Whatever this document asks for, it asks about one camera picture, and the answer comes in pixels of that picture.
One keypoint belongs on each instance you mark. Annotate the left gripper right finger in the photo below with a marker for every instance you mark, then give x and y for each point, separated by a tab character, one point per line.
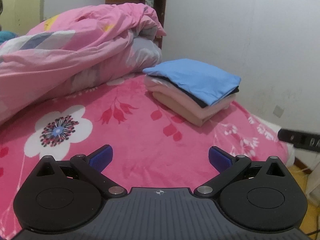
240	177

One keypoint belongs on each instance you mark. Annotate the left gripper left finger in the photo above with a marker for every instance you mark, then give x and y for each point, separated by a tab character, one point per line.
79	177

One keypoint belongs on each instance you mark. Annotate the light blue t-shirt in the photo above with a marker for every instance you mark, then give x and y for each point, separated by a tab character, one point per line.
184	71

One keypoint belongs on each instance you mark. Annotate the folded black garment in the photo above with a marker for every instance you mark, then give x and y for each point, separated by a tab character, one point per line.
204	94

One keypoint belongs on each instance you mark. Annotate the folded beige garment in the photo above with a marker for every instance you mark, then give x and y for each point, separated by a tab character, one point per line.
180	110

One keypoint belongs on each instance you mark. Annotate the folded pink garment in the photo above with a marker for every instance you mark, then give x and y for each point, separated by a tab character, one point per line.
157	85

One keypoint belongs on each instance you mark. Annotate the pink grey patterned duvet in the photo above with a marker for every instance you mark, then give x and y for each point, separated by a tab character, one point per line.
33	65

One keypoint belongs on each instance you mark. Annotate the white wall socket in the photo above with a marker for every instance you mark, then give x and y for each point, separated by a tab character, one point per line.
278	111

